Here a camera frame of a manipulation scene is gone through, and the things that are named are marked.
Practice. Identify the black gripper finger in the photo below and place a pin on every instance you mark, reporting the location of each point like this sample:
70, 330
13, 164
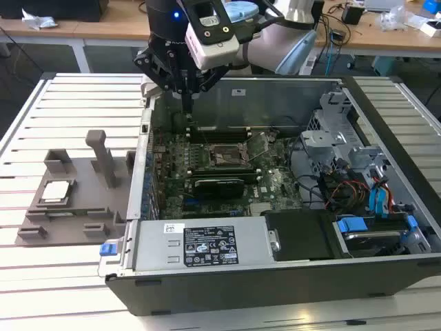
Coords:
212, 81
151, 72

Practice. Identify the thin locking lever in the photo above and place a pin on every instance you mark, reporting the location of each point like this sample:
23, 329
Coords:
205, 138

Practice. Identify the silver CPU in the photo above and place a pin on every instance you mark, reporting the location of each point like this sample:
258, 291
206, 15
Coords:
55, 190

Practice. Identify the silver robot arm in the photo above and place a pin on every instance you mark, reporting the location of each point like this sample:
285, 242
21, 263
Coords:
265, 48

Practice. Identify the CPU socket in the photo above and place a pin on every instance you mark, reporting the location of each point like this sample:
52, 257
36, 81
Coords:
222, 155

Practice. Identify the grey case latch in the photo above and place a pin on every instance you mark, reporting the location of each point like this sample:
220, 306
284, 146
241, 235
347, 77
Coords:
148, 90

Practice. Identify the black RAM slot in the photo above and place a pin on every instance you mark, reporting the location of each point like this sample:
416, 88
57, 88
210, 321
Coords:
224, 138
249, 176
220, 170
224, 130

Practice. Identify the wooden desk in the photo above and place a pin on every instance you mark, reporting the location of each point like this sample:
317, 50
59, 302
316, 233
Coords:
379, 43
103, 29

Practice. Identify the white power strip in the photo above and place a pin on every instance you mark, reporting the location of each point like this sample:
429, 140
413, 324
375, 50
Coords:
307, 65

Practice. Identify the pale blue teach pendant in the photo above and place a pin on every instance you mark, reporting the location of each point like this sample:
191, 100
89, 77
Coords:
303, 48

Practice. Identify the black monitor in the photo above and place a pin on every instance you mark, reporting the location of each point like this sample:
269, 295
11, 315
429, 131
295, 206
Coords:
69, 8

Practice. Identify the black graphics card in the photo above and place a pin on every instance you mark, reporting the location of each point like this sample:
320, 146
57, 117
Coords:
218, 189

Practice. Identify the metal drive cage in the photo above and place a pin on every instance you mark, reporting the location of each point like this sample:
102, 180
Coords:
320, 138

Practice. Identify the green motherboard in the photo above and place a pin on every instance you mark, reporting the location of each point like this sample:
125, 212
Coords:
275, 186

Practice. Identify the crumpled white plastic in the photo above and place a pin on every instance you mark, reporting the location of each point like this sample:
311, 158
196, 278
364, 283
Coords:
38, 21

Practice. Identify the black power adapter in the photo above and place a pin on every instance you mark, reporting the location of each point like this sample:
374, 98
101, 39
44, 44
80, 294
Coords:
338, 34

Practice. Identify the small silver heatsink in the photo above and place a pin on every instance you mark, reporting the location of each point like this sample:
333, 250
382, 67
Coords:
260, 209

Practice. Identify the grey parts rack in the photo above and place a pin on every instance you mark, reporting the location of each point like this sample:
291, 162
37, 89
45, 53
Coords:
86, 193

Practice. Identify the small black box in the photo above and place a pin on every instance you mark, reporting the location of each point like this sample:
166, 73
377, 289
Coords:
352, 14

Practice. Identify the green RAM stick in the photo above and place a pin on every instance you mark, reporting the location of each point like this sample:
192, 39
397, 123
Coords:
65, 214

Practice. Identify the grey power supply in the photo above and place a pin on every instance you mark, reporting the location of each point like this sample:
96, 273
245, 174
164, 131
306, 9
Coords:
155, 241

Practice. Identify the teal box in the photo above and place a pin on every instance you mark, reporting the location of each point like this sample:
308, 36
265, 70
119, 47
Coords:
386, 67

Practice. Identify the black plastic shroud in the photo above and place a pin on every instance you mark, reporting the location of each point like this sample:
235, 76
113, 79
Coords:
299, 234

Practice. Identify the blue case latch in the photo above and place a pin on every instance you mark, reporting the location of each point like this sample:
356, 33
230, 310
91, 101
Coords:
107, 250

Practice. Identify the clear plastic bags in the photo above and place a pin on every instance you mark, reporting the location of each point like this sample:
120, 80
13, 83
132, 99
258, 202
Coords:
392, 19

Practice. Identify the hard disk in blue carrier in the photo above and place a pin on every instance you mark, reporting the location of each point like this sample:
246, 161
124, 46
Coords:
353, 225

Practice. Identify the black PC case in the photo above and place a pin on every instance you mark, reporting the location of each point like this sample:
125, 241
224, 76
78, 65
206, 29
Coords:
241, 289

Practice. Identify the small white box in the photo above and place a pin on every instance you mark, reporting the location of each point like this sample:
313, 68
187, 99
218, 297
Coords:
430, 30

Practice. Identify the blue box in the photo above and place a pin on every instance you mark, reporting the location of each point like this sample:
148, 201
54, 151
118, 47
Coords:
430, 5

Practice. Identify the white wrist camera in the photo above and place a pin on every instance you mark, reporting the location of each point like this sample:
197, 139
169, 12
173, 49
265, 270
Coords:
213, 51

